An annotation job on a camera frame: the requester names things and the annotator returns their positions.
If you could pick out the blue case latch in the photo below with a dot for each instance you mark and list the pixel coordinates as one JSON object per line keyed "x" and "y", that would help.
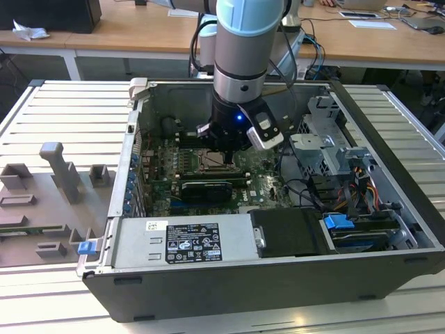
{"x": 86, "y": 248}

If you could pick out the black RAM slot white clips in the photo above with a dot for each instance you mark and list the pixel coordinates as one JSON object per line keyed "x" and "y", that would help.
{"x": 243, "y": 175}
{"x": 247, "y": 181}

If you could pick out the black computer mouse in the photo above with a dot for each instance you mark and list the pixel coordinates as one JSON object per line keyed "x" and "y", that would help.
{"x": 434, "y": 30}

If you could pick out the black round part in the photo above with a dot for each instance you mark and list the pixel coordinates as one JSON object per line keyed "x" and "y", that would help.
{"x": 168, "y": 126}

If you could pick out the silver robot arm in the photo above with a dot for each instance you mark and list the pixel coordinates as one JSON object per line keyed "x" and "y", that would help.
{"x": 240, "y": 52}

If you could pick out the green RAM stick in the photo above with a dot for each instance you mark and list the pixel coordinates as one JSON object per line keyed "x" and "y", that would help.
{"x": 34, "y": 229}

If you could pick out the large black box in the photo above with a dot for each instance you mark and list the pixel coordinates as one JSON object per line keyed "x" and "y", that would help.
{"x": 52, "y": 14}

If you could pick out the hard disk in blue carrier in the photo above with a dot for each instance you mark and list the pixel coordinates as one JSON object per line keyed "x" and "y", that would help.
{"x": 337, "y": 221}

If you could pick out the silver laptop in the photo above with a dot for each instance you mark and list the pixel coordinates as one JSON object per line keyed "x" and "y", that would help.
{"x": 365, "y": 3}

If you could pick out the silver metal drive cage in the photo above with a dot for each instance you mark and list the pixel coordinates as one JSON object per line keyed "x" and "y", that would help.
{"x": 313, "y": 156}

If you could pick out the green motherboard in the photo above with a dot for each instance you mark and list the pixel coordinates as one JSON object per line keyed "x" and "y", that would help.
{"x": 264, "y": 188}

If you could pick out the grey laptop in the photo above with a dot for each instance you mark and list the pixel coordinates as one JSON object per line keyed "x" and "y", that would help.
{"x": 424, "y": 21}

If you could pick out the crumpled white paper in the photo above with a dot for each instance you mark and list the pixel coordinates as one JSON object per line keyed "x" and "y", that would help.
{"x": 31, "y": 33}

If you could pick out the wooden desk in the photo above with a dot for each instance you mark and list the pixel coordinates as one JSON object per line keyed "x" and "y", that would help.
{"x": 139, "y": 31}

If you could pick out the CPU socket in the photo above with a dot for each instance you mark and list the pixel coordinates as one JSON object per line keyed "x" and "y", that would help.
{"x": 208, "y": 170}

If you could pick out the small black box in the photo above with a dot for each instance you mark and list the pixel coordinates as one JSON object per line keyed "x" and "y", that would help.
{"x": 140, "y": 2}

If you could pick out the black plastic shroud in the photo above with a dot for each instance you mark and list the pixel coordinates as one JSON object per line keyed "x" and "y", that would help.
{"x": 288, "y": 233}

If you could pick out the silver square CPU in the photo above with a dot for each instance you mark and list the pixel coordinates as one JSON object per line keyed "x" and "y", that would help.
{"x": 213, "y": 159}

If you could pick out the white paper sheet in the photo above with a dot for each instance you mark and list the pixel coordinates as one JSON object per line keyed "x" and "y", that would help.
{"x": 372, "y": 24}

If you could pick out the black silver PC case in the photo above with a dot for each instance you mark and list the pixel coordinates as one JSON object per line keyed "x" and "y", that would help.
{"x": 243, "y": 292}

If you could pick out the grey parts rack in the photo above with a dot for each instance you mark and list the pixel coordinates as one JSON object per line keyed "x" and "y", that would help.
{"x": 41, "y": 208}

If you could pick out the black graphics card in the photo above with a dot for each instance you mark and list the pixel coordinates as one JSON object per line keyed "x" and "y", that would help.
{"x": 208, "y": 193}

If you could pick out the silver power supply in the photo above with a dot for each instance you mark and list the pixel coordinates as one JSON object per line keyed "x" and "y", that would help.
{"x": 139, "y": 243}

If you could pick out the grey case latch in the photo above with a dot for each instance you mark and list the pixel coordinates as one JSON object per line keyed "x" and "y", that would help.
{"x": 138, "y": 87}

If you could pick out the small white card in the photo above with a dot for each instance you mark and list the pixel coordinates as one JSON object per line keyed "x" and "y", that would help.
{"x": 176, "y": 12}

